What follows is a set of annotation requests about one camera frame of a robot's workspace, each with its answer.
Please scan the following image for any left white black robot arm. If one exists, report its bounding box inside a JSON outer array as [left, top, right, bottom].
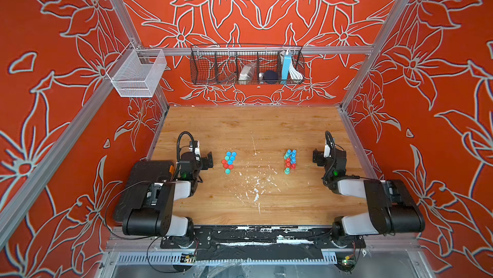
[[112, 131, 213, 238]]

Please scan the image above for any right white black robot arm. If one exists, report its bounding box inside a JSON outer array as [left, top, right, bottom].
[[313, 131, 426, 245]]

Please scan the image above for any cluster of coloured stamp caps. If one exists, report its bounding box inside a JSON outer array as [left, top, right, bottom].
[[222, 152, 237, 174]]

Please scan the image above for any cluster of coloured stamps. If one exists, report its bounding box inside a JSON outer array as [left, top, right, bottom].
[[283, 150, 297, 175]]

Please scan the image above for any black plastic tool case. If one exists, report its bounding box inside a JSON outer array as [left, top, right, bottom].
[[112, 161, 175, 225]]

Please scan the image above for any silver pouch in basket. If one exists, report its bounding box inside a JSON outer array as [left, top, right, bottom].
[[238, 63, 256, 85]]

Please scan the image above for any dark blue round object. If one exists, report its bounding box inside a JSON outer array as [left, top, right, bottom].
[[263, 70, 279, 85]]

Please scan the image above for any light blue box in basket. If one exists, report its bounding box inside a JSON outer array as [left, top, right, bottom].
[[280, 54, 291, 84]]

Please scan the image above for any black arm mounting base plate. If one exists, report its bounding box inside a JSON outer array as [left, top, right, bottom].
[[160, 225, 366, 264]]

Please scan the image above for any white cable in basket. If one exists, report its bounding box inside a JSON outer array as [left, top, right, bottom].
[[288, 62, 304, 82]]

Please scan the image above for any black wire wall basket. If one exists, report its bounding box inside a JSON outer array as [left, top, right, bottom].
[[190, 44, 306, 85]]

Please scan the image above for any white wire mesh basket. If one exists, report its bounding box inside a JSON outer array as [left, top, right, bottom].
[[108, 49, 167, 98]]

